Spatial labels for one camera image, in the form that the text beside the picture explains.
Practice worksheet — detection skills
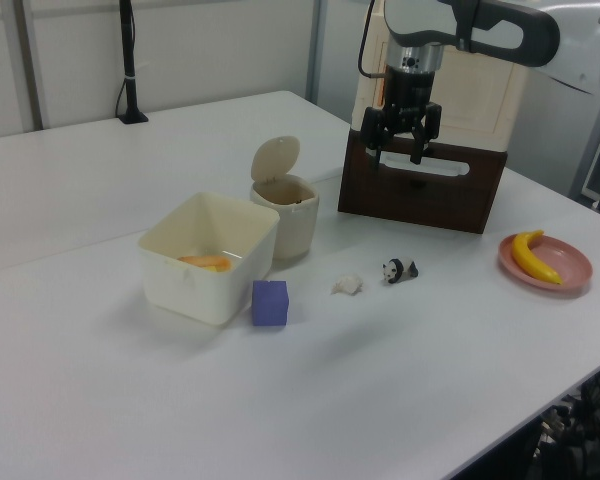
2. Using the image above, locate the dark brown wooden crate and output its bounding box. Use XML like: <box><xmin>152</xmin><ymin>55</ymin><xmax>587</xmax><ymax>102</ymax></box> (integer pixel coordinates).
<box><xmin>337</xmin><ymin>128</ymin><xmax>510</xmax><ymax>235</ymax></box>

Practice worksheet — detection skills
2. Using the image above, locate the yellow banana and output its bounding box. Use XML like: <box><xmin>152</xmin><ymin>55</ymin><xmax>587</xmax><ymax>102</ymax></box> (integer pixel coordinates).
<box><xmin>510</xmin><ymin>229</ymin><xmax>564</xmax><ymax>286</ymax></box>

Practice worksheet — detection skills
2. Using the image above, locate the purple foam cube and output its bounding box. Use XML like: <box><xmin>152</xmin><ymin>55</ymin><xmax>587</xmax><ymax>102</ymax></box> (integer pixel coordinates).
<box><xmin>251</xmin><ymin>279</ymin><xmax>290</xmax><ymax>328</ymax></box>

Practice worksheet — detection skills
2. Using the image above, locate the small beige trash can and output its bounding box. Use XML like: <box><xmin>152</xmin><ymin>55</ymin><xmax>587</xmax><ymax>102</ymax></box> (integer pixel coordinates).
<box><xmin>249</xmin><ymin>135</ymin><xmax>321</xmax><ymax>261</ymax></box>

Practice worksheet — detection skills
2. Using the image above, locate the toy panda figure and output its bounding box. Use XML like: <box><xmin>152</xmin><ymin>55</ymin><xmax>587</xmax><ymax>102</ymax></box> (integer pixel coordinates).
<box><xmin>381</xmin><ymin>256</ymin><xmax>420</xmax><ymax>286</ymax></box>

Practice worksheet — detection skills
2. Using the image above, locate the white square plastic bin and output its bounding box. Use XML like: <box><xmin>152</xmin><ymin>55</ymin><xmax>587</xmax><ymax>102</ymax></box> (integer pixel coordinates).
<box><xmin>137</xmin><ymin>191</ymin><xmax>281</xmax><ymax>328</ymax></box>

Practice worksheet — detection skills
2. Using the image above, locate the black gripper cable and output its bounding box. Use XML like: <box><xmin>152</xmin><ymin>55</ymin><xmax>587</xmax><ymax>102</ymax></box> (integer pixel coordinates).
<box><xmin>357</xmin><ymin>0</ymin><xmax>387</xmax><ymax>80</ymax></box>

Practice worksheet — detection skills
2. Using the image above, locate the crumpled white paper ball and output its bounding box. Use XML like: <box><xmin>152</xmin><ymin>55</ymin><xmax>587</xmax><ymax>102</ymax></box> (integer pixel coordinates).
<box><xmin>330</xmin><ymin>274</ymin><xmax>365</xmax><ymax>296</ymax></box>

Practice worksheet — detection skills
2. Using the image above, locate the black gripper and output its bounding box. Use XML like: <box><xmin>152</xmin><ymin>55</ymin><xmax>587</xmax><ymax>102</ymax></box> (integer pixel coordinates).
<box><xmin>360</xmin><ymin>45</ymin><xmax>443</xmax><ymax>172</ymax></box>

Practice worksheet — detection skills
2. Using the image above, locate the black camera stand pole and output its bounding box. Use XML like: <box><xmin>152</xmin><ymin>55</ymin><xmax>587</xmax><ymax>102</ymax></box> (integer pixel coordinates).
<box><xmin>114</xmin><ymin>0</ymin><xmax>150</xmax><ymax>125</ymax></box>

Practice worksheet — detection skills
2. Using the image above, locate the orange toy carrot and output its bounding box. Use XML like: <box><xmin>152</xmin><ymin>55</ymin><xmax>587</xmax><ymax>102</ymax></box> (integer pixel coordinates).
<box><xmin>176</xmin><ymin>255</ymin><xmax>232</xmax><ymax>272</ymax></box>

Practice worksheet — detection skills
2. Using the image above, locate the pink plate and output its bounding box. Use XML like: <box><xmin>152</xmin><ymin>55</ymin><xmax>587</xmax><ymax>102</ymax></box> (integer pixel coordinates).
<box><xmin>497</xmin><ymin>233</ymin><xmax>594</xmax><ymax>298</ymax></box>

